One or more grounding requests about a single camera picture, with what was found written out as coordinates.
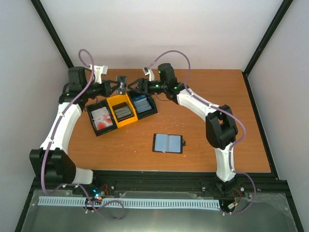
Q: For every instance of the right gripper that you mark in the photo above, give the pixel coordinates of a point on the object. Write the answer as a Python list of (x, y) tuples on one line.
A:
[(139, 81)]

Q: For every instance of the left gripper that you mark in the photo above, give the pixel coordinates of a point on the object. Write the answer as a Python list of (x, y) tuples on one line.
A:
[(105, 88)]

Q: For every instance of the black VIP card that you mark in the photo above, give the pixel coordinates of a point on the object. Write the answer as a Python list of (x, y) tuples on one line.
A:
[(121, 85)]

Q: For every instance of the black card holder wallet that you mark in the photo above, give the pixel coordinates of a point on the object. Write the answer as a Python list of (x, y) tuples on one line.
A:
[(168, 143)]

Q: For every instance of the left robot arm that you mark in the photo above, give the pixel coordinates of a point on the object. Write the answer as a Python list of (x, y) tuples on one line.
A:
[(51, 162)]

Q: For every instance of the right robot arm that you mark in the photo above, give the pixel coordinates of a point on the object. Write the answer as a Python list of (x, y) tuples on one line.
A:
[(221, 129)]

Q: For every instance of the yellow card bin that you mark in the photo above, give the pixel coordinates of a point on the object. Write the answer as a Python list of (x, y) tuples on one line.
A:
[(117, 99)]

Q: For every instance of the blue card stack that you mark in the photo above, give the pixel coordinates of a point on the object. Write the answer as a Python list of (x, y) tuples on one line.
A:
[(141, 103)]

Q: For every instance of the left black card bin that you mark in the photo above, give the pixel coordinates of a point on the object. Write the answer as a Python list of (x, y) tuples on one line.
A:
[(95, 106)]

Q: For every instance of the black card bin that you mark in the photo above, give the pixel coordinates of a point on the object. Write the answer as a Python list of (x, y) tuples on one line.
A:
[(132, 94), (95, 106)]

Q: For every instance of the dark grey card stack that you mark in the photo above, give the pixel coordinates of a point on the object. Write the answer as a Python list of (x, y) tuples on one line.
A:
[(122, 111)]

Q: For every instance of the right black card bin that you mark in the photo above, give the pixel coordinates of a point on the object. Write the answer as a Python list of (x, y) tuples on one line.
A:
[(132, 94)]

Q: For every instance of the red white card stack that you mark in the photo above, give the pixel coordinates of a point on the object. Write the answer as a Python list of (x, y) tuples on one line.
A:
[(101, 118)]

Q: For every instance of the small electronics board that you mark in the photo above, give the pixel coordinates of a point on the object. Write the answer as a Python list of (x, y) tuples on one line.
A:
[(101, 192)]

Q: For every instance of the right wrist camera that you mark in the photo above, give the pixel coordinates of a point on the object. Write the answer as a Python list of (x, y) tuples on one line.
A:
[(148, 72)]

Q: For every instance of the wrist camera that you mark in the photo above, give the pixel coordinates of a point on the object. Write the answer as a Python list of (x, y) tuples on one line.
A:
[(98, 72), (148, 72)]

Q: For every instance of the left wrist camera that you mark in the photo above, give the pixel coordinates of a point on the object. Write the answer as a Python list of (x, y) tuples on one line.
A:
[(98, 72)]

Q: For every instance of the left black frame post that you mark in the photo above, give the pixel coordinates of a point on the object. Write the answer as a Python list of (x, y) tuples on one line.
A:
[(43, 15)]

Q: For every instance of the black frame post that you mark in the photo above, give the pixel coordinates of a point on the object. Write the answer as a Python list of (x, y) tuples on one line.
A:
[(43, 15), (276, 20)]

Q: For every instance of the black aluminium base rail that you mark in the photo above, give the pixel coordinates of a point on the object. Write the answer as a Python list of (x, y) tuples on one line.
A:
[(202, 184)]

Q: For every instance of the right black frame post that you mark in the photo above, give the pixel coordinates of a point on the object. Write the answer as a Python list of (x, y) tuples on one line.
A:
[(276, 20)]

